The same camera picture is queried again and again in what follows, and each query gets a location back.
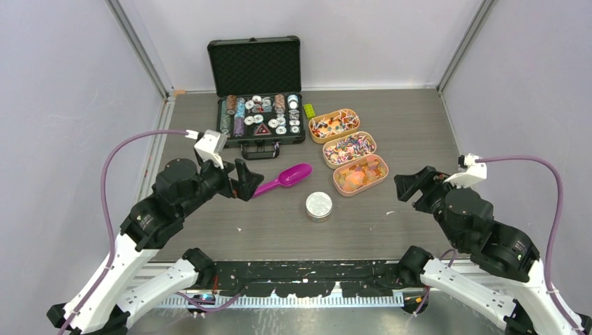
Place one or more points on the pink tray popsicle candies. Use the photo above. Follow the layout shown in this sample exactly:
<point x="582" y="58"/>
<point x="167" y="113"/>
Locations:
<point x="360" y="175"/>

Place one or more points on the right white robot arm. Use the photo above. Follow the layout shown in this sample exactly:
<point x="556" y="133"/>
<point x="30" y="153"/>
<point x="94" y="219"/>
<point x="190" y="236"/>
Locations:
<point x="503" y="251"/>

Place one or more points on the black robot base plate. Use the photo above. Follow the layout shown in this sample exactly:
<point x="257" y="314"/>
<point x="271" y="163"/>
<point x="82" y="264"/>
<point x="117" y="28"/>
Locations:
<point x="311" y="278"/>

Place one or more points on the yellow-green small block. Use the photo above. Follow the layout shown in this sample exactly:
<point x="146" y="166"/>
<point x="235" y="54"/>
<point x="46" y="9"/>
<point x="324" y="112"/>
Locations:
<point x="309" y="111"/>

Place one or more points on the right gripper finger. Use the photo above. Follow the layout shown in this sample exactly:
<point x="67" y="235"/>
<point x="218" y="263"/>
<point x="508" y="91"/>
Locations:
<point x="425" y="203"/>
<point x="423" y="181"/>

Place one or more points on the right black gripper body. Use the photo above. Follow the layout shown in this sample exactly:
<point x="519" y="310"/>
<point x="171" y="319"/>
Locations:
<point x="438" y="190"/>

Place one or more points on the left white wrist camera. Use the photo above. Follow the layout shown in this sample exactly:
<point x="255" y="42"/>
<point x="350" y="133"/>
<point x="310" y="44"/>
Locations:
<point x="208" y="146"/>

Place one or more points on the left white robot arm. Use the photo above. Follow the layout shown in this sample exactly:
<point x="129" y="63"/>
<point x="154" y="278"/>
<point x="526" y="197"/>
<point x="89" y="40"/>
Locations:
<point x="106" y="304"/>

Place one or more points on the beige tray swirl lollipops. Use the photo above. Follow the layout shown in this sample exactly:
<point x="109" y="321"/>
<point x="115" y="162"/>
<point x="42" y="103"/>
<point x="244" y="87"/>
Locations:
<point x="348" y="148"/>

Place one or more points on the black poker chip case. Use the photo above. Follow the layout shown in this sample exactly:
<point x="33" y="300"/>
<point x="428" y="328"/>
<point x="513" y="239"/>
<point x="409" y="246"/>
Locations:
<point x="258" y="84"/>

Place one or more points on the orange tray with lollipops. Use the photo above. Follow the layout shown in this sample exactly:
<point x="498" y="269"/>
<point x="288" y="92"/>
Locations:
<point x="333" y="125"/>

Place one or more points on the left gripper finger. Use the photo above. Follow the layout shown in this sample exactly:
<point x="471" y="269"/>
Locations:
<point x="245" y="177"/>
<point x="244" y="189"/>

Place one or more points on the magenta plastic scoop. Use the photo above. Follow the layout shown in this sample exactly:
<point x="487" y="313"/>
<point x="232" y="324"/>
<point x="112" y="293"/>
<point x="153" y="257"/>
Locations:
<point x="288" y="178"/>

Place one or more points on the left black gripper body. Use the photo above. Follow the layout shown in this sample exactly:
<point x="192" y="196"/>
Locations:
<point x="214" y="180"/>

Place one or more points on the clear round plastic jar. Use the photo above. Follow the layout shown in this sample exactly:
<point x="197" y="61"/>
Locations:
<point x="318" y="216"/>

